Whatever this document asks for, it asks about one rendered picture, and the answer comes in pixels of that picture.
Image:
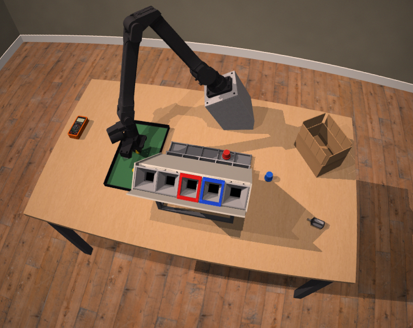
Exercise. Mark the orange digital multimeter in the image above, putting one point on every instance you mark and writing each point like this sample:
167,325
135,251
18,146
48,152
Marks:
78,127

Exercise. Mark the red square frame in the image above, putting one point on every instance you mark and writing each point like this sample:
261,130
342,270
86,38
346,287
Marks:
198,189

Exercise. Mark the blue round disc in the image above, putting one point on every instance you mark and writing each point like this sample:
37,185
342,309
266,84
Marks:
268,176

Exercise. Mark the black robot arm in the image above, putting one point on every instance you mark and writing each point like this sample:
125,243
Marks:
134,25

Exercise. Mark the grey slanted panel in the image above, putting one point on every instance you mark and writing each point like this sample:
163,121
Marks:
200,161

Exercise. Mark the green tray with black rim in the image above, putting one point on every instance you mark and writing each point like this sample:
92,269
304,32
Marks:
120,173

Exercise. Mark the blue square funnel band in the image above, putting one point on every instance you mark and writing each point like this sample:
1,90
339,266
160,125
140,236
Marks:
202,190

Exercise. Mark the red plug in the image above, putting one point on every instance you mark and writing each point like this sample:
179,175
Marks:
226,154

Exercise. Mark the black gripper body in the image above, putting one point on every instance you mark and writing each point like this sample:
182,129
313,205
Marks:
142,138

